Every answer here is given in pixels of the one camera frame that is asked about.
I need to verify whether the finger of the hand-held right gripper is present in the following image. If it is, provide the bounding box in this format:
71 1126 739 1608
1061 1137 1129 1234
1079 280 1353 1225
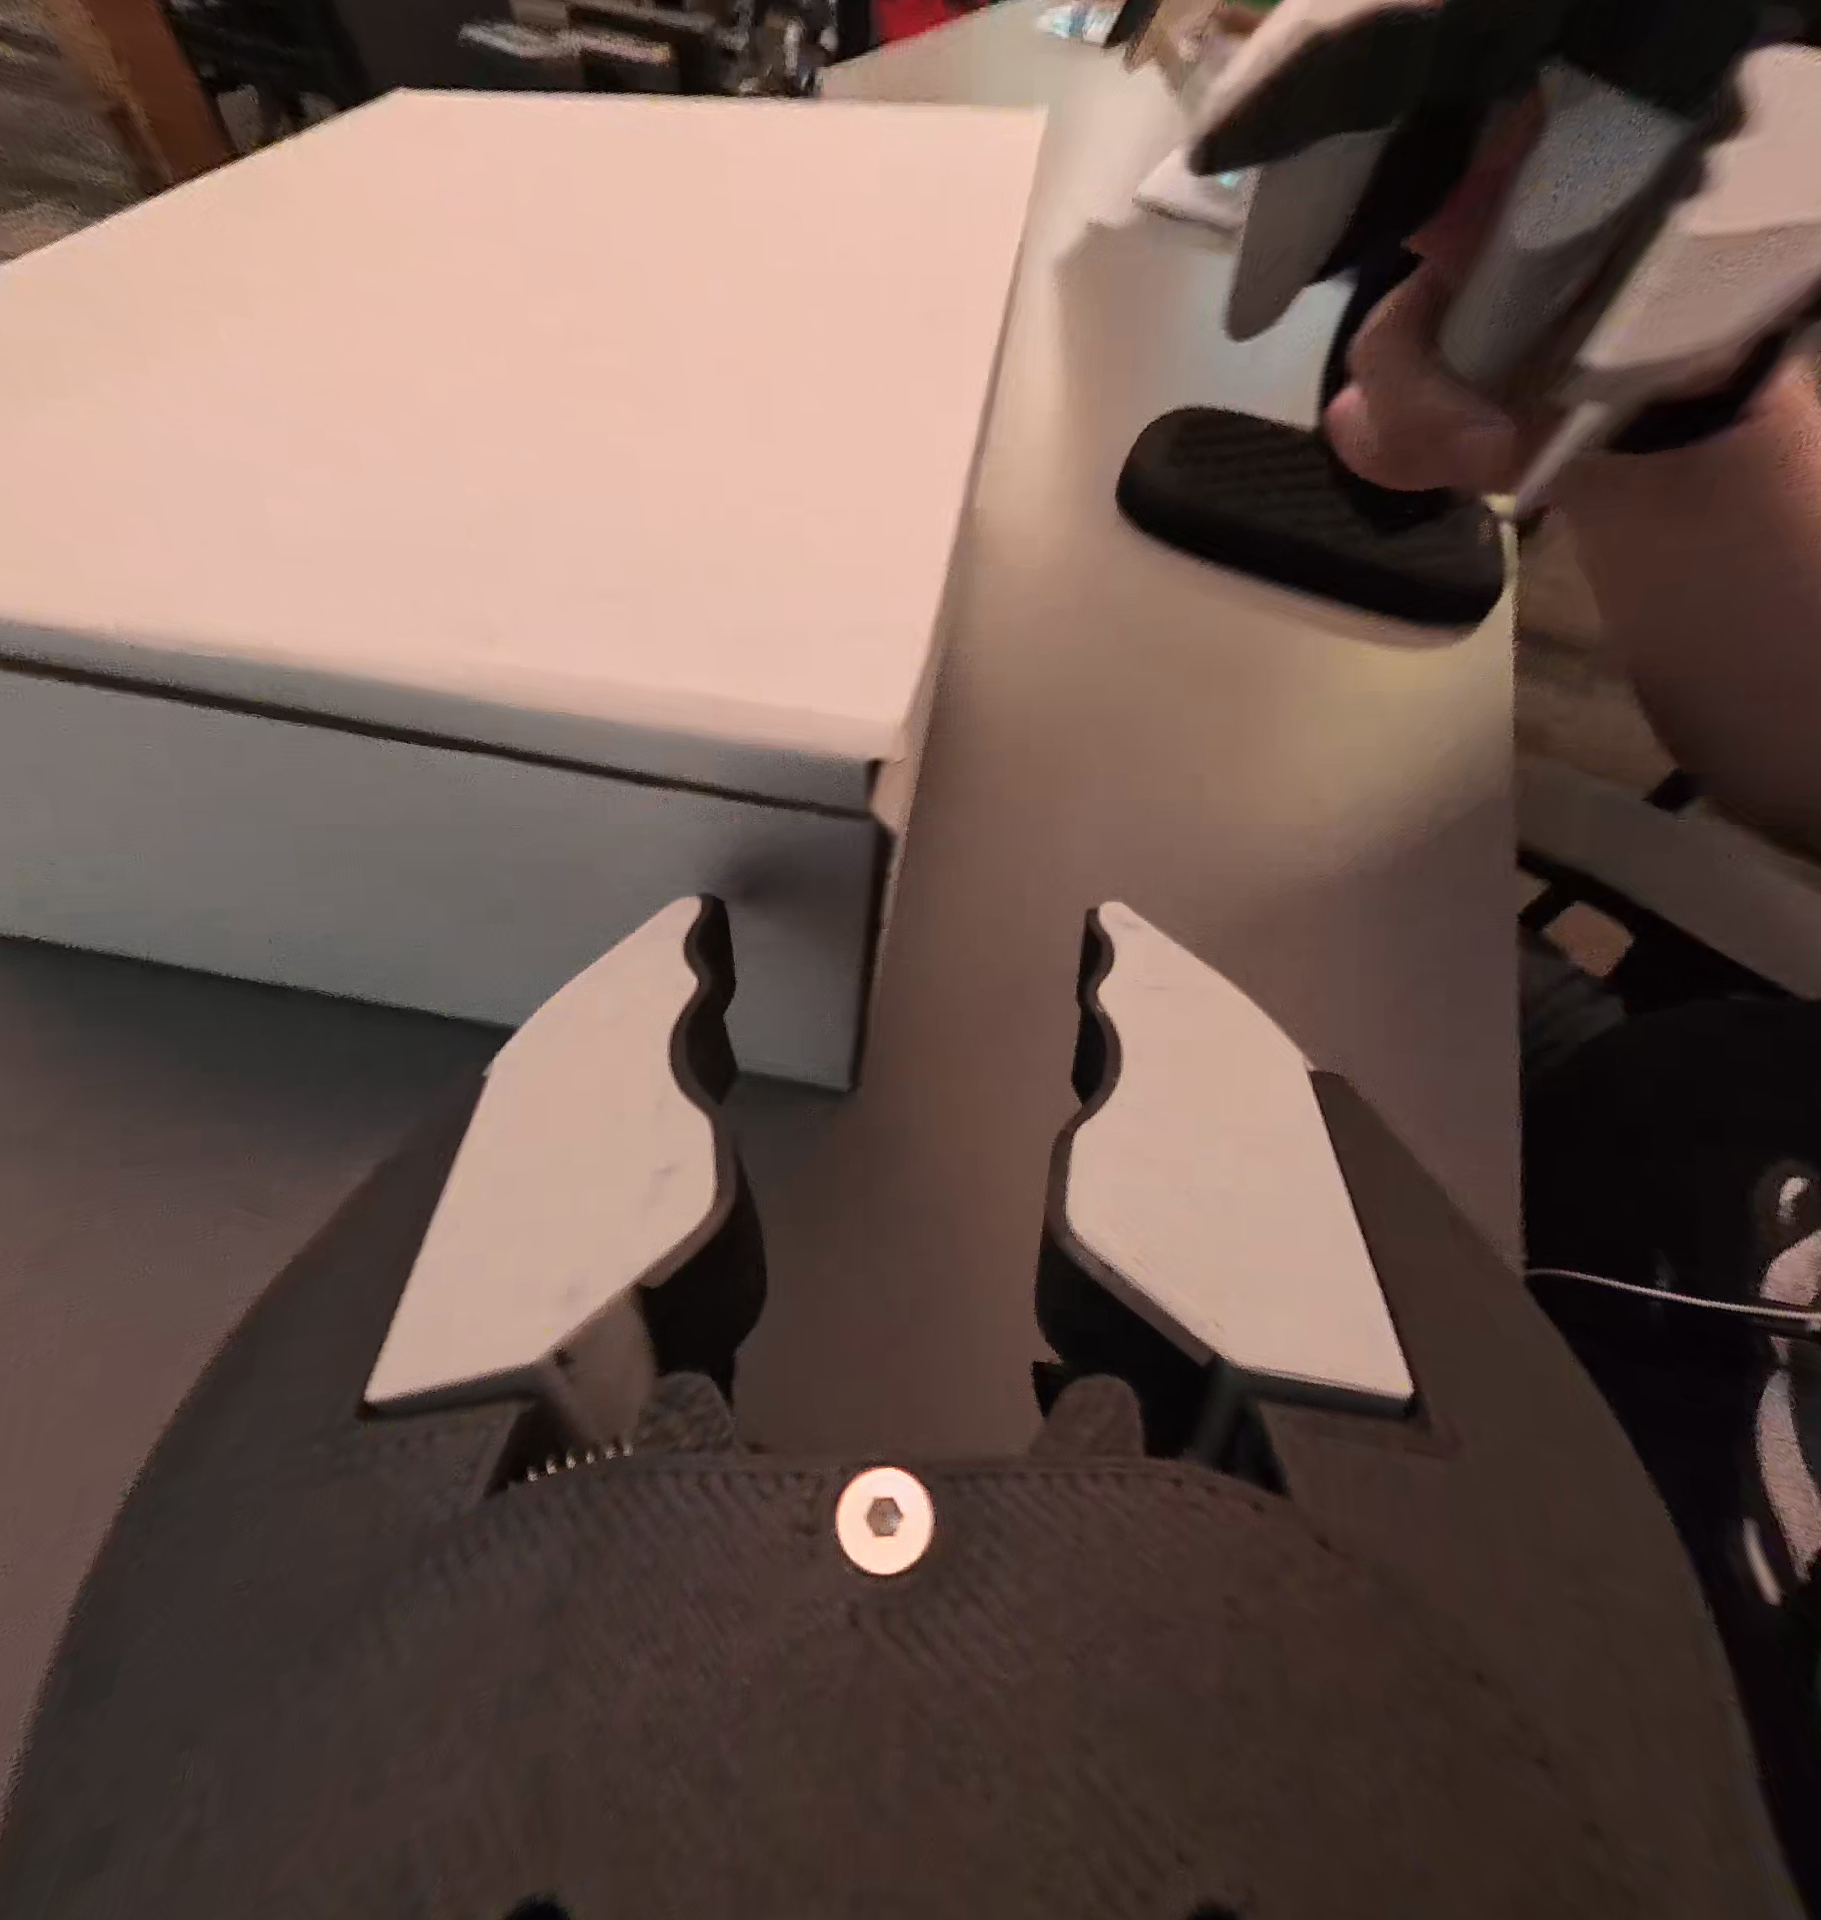
1227 150 1407 344
1191 0 1548 178

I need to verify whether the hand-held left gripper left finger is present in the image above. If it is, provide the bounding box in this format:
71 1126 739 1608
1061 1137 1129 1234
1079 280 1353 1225
361 893 771 1418

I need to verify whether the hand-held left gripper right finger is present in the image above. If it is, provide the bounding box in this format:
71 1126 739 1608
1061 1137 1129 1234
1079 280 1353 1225
1034 899 1416 1455

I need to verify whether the white cardboard mailer box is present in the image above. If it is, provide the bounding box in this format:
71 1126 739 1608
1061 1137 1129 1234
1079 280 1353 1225
0 87 1054 1092

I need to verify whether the person's right forearm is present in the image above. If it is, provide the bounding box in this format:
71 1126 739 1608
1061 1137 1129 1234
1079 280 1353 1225
1509 350 1821 873

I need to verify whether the person's right hand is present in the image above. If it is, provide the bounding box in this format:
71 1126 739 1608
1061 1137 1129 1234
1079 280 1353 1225
1322 276 1543 503

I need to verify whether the person's printed black shirt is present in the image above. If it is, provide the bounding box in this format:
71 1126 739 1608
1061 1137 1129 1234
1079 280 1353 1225
1524 989 1821 1920

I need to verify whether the grey chair armrest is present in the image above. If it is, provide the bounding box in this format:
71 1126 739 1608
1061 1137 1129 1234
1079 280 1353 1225
1516 764 1821 1004

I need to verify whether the thin white wire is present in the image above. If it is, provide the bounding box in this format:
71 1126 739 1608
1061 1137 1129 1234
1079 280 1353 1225
1524 1266 1821 1337

